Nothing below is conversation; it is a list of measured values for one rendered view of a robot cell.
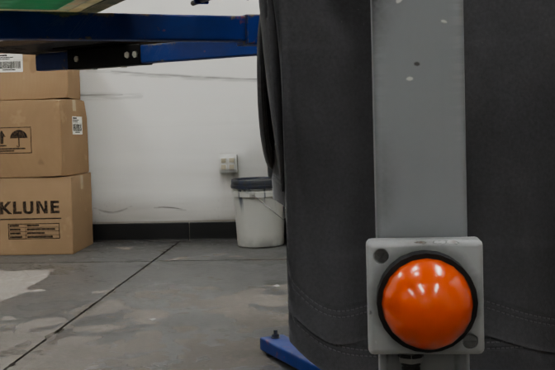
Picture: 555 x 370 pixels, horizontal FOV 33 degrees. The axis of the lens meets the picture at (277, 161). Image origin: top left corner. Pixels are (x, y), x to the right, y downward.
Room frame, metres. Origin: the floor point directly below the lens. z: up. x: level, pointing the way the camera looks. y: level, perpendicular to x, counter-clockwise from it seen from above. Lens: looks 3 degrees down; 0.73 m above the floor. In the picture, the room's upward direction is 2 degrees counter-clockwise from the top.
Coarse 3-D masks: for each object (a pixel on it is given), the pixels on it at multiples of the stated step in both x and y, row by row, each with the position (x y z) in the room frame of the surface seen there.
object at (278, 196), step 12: (264, 72) 0.73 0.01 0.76; (264, 84) 0.73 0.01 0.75; (264, 96) 0.73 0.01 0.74; (264, 108) 0.73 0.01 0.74; (264, 120) 0.74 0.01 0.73; (264, 132) 0.74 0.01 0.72; (264, 144) 0.75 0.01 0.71; (264, 156) 0.77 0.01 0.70; (276, 156) 0.77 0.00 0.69; (276, 168) 0.78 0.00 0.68; (276, 180) 0.79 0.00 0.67; (276, 192) 0.79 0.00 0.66
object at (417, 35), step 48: (384, 0) 0.41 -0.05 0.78; (432, 0) 0.40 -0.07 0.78; (384, 48) 0.41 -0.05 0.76; (432, 48) 0.40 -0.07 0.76; (384, 96) 0.41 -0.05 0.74; (432, 96) 0.40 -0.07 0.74; (384, 144) 0.41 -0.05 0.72; (432, 144) 0.40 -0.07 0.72; (384, 192) 0.41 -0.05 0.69; (432, 192) 0.40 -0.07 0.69; (384, 240) 0.40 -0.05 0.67; (432, 240) 0.39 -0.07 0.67; (480, 240) 0.39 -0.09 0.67; (480, 288) 0.39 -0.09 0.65; (384, 336) 0.39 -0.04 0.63; (480, 336) 0.39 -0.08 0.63
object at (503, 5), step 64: (320, 0) 0.70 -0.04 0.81; (512, 0) 0.68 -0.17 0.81; (320, 64) 0.69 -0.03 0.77; (512, 64) 0.68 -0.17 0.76; (320, 128) 0.69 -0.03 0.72; (512, 128) 0.68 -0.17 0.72; (320, 192) 0.70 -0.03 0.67; (512, 192) 0.68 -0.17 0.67; (320, 256) 0.70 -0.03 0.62; (512, 256) 0.68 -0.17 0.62; (320, 320) 0.69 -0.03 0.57; (512, 320) 0.68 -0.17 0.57
